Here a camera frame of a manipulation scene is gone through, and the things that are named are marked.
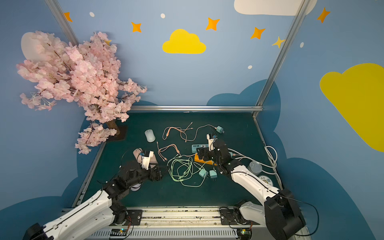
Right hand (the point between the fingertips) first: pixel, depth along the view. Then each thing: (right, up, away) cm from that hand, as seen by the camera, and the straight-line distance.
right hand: (206, 146), depth 86 cm
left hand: (-23, -9, -7) cm, 26 cm away
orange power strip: (-5, -10, +8) cm, 14 cm away
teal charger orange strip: (+4, -18, +3) cm, 18 cm away
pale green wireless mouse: (-39, +5, +19) cm, 43 cm away
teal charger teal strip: (+12, +9, +23) cm, 28 cm away
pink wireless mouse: (-44, -6, +9) cm, 46 cm away
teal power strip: (-6, -2, +13) cm, 15 cm away
